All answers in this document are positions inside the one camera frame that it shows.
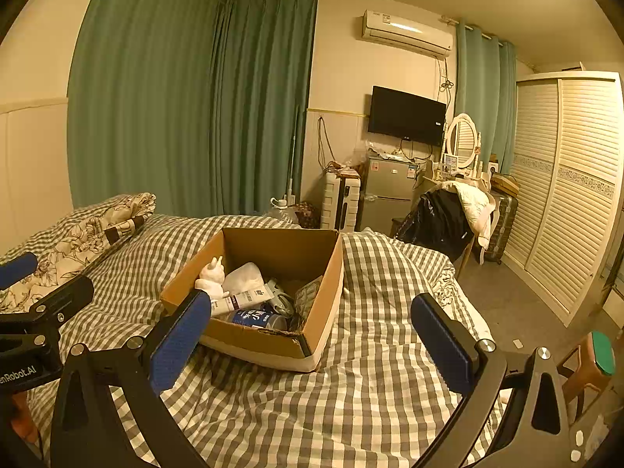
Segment floral patterned pillow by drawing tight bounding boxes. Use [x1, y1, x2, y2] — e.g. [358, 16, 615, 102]
[0, 192, 157, 314]

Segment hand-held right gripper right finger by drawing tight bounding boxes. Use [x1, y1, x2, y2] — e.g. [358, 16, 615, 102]
[411, 293, 571, 468]

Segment white cloth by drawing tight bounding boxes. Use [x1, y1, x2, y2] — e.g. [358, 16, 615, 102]
[223, 262, 267, 299]

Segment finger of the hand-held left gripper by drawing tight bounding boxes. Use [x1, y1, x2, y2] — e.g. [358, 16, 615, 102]
[0, 252, 39, 292]
[0, 275, 95, 337]

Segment patterned dark bag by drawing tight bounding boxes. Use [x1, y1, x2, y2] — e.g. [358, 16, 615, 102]
[294, 201, 321, 229]

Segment clear jar with blue label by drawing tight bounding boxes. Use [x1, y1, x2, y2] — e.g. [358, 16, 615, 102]
[231, 308, 289, 333]

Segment brown woven basket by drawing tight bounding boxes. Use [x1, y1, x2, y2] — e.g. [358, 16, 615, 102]
[489, 174, 520, 197]

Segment wide green curtain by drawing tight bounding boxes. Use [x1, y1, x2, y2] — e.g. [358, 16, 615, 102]
[66, 0, 319, 218]

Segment black wall television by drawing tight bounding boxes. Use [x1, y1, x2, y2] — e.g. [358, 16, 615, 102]
[367, 85, 447, 147]

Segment black jacket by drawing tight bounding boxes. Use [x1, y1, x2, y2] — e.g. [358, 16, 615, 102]
[394, 188, 475, 263]

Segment white air conditioner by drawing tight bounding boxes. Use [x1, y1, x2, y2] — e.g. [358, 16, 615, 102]
[361, 8, 454, 57]

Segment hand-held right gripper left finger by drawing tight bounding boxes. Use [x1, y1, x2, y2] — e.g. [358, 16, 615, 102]
[50, 291, 213, 468]

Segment white louvred wardrobe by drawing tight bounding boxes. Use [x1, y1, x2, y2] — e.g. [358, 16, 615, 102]
[501, 70, 624, 328]

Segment wall cable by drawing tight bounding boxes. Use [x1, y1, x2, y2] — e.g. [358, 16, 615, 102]
[317, 115, 343, 170]

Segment clear water jug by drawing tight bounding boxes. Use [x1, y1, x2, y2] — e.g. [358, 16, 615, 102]
[266, 196, 301, 228]

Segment white mop pole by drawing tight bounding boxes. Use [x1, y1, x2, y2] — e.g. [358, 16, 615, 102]
[287, 104, 300, 206]

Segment silver small fridge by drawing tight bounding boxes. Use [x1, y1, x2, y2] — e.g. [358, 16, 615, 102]
[360, 155, 423, 236]

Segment white figurine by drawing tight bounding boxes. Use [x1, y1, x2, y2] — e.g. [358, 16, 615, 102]
[194, 255, 231, 299]

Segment white quilted jacket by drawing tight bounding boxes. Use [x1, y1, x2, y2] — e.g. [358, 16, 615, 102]
[440, 180, 496, 250]

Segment white cosmetic tube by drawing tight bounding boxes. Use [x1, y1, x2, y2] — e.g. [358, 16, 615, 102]
[209, 285, 272, 317]

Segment narrow green curtain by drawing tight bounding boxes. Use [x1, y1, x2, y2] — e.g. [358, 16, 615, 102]
[453, 21, 518, 177]

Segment white hard suitcase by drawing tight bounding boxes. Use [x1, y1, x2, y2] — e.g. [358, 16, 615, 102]
[319, 170, 363, 233]

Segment oval vanity mirror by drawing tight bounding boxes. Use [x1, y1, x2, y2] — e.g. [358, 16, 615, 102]
[445, 112, 481, 167]

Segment wooden stool with green seat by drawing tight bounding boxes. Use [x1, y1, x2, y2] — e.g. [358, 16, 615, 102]
[557, 330, 616, 416]

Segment grey hard suitcase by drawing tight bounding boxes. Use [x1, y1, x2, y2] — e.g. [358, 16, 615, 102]
[480, 190, 518, 265]

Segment brown cardboard box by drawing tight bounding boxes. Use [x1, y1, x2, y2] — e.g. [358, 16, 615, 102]
[160, 227, 345, 374]

